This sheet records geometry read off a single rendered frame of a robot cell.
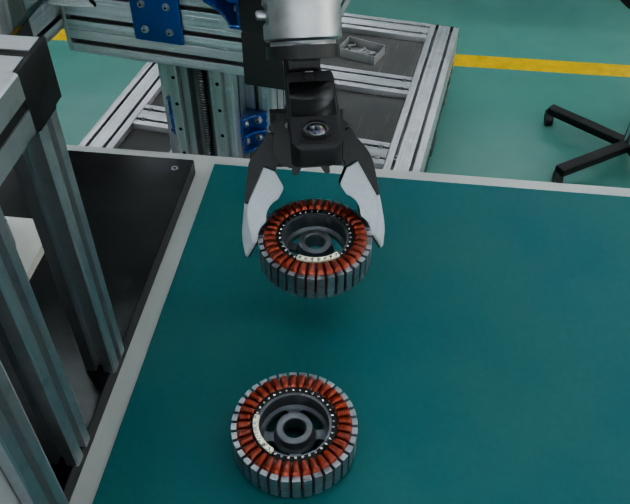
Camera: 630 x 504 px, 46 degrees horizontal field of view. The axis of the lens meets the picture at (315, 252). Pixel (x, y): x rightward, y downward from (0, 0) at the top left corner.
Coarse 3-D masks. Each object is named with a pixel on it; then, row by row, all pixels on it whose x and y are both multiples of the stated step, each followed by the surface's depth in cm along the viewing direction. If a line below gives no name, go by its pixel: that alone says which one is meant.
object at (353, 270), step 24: (288, 216) 75; (312, 216) 76; (336, 216) 75; (360, 216) 76; (264, 240) 73; (288, 240) 76; (312, 240) 75; (336, 240) 76; (360, 240) 73; (264, 264) 72; (288, 264) 70; (312, 264) 70; (336, 264) 70; (360, 264) 71; (288, 288) 72; (312, 288) 71; (336, 288) 71
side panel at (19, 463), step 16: (0, 368) 46; (0, 384) 47; (0, 400) 48; (16, 400) 49; (0, 416) 47; (16, 416) 49; (0, 432) 47; (16, 432) 50; (32, 432) 52; (0, 448) 48; (16, 448) 50; (32, 448) 52; (0, 464) 50; (16, 464) 50; (32, 464) 53; (48, 464) 55; (0, 480) 50; (16, 480) 51; (32, 480) 52; (48, 480) 55; (0, 496) 51; (16, 496) 53; (32, 496) 53; (48, 496) 57; (64, 496) 58
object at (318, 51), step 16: (272, 48) 70; (288, 48) 69; (304, 48) 69; (320, 48) 69; (336, 48) 71; (288, 64) 74; (304, 64) 71; (272, 112) 74; (272, 128) 71; (272, 144) 71; (288, 144) 71; (288, 160) 72
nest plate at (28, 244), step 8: (16, 224) 85; (24, 224) 85; (32, 224) 85; (16, 232) 84; (24, 232) 84; (32, 232) 84; (16, 240) 83; (24, 240) 83; (32, 240) 83; (24, 248) 82; (32, 248) 82; (40, 248) 82; (24, 256) 81; (32, 256) 81; (40, 256) 82; (24, 264) 81; (32, 264) 81; (32, 272) 81
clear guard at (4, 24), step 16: (0, 0) 63; (16, 0) 63; (32, 0) 63; (48, 0) 74; (64, 0) 73; (80, 0) 73; (0, 16) 61; (16, 16) 61; (0, 32) 59; (16, 32) 60
